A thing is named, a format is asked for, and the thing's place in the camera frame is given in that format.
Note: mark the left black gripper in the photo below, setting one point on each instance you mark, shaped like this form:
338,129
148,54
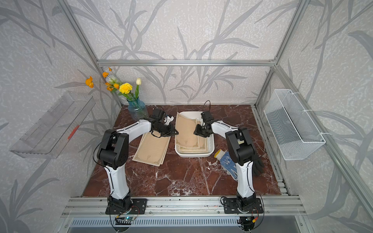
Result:
172,128

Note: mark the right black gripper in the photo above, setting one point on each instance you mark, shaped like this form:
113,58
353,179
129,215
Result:
197,132

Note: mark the white plastic storage box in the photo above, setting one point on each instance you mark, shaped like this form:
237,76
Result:
207,145

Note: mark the beige stationery sheet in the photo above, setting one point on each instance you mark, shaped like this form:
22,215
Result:
186,127
152,149

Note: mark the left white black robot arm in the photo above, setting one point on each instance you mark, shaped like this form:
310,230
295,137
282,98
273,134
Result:
113,151

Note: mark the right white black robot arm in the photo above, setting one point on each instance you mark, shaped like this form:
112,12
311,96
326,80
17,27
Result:
242,152

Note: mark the beige stationery paper stack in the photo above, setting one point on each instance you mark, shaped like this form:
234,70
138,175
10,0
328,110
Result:
186,140

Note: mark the blue glass vase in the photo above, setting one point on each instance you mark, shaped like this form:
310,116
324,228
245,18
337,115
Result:
137,109

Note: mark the blue dotted work glove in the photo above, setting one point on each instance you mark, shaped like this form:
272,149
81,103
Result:
227,163

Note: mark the black yellow work glove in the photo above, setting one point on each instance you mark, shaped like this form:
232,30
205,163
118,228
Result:
258,166

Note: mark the yellow orange flower bouquet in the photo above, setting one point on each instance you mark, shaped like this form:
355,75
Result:
115,85

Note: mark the red pen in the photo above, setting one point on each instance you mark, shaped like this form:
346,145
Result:
73,132

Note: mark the left circuit board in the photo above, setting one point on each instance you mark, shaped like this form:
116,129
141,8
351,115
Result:
125,220

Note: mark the circuit board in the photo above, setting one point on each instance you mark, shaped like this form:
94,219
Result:
247,221
125,220

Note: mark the right circuit board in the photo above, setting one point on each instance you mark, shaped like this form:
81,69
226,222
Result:
247,221

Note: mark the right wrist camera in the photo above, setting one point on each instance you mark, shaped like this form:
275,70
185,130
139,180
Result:
207,117

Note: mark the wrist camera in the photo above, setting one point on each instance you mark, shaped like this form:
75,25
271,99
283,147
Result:
160,115
207,117

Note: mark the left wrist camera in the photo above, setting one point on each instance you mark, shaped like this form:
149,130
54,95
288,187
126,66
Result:
160,115

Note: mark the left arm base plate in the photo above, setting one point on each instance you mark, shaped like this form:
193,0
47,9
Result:
133,207

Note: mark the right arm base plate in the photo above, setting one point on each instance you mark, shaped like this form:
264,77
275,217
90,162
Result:
231,207

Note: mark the white wire mesh basket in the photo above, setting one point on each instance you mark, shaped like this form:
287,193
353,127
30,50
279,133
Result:
295,132

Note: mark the clear plastic wall shelf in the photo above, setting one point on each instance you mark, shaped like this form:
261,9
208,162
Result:
48,137

